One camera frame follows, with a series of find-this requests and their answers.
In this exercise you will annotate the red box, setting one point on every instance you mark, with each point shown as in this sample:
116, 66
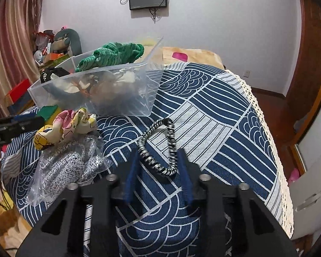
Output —
17, 89

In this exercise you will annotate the white cabinet door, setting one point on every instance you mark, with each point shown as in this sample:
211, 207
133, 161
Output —
310, 192

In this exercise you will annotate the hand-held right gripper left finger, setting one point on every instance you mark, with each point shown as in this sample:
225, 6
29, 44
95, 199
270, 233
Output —
130, 178

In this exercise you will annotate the small green cloth piece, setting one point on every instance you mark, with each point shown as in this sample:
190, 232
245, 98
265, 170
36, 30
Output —
48, 111

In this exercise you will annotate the striped pink curtain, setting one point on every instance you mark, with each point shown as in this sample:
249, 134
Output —
13, 48

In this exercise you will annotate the clear plastic storage bin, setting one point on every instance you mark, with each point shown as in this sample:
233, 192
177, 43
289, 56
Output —
101, 93

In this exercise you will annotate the wall power outlet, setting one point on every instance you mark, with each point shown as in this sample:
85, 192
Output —
247, 73

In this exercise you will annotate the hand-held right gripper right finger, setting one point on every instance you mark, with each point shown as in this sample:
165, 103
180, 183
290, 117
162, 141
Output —
186, 178

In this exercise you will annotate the yellow pink printed fabric scrunchie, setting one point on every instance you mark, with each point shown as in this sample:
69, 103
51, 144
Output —
67, 125

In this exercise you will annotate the blue white patterned bed cover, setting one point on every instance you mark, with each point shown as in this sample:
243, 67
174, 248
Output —
203, 128

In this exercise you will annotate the grey knit item in bag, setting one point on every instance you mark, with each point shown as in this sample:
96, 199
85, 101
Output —
67, 166

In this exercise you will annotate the green knitted cloth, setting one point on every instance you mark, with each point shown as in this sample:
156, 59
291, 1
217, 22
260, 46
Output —
109, 55

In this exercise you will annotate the brown wooden door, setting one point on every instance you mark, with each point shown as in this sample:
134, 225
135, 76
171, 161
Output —
310, 59

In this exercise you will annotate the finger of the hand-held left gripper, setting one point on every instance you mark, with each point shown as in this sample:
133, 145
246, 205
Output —
26, 124

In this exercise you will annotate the yellow blanket with pink patch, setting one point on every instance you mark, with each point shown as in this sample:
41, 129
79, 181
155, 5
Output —
190, 55

